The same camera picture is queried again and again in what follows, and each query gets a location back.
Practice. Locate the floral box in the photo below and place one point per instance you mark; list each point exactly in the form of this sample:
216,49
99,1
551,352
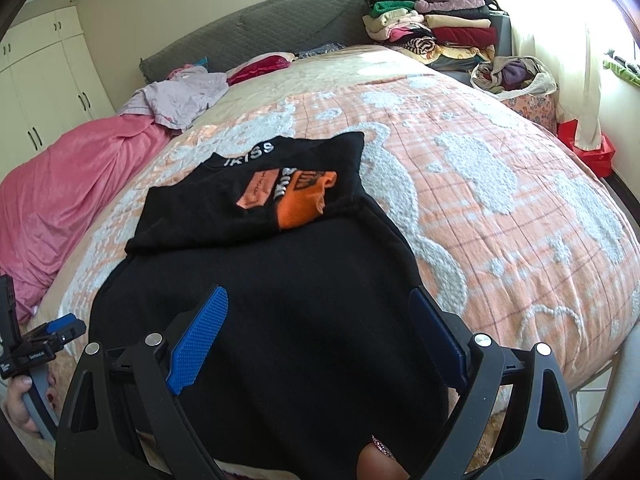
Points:
532,107

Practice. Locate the white wardrobe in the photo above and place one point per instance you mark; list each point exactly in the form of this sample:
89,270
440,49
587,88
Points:
45,75

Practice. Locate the red pillow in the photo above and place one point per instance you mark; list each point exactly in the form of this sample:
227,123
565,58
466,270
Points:
260,67

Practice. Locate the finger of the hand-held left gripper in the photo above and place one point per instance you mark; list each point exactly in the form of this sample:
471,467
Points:
57,322
70,334

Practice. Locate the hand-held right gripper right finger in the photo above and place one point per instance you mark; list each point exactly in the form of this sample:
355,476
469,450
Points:
440,340

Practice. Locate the white bag of clothes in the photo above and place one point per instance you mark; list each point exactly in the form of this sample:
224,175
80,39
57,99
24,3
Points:
515,75

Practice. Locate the person's right hand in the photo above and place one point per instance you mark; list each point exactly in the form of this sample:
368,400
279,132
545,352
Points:
377,465

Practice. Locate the beige bed sheet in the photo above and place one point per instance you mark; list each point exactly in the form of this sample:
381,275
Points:
300,77

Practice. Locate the colourful clothes on window sill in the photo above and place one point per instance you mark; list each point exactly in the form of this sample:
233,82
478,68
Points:
622,69

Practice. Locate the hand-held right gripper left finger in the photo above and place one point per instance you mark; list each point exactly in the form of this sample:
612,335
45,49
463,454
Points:
197,340

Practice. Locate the grey quilted headboard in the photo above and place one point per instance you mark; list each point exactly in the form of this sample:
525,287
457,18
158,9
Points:
280,20

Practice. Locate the dark grey cabinet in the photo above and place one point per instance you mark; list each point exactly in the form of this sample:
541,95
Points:
501,35

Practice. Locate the dark patterned cloth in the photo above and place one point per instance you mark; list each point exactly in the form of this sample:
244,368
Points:
320,51

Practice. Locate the pink blanket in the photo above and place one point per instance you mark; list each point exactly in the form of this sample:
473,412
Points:
60,185

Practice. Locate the white bed frame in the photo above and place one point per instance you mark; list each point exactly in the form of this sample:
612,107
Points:
615,385

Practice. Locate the cream curtain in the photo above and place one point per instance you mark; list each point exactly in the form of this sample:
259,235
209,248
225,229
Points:
560,35

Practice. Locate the peach and white tufted blanket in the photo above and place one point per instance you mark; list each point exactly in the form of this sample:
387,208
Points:
500,210

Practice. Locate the stack of folded clothes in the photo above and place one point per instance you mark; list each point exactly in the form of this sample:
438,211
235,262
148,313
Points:
450,30

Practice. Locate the teal cloth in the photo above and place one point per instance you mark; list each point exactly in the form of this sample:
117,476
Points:
200,61

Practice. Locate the red bag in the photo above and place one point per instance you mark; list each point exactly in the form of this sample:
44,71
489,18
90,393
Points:
590,150

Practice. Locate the person's left hand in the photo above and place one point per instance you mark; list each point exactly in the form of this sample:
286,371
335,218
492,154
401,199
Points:
15,405

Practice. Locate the black sweater with orange cuffs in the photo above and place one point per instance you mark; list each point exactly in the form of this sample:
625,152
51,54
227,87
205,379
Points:
300,310

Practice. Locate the lilac garment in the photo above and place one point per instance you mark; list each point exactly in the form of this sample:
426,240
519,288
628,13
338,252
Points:
185,92

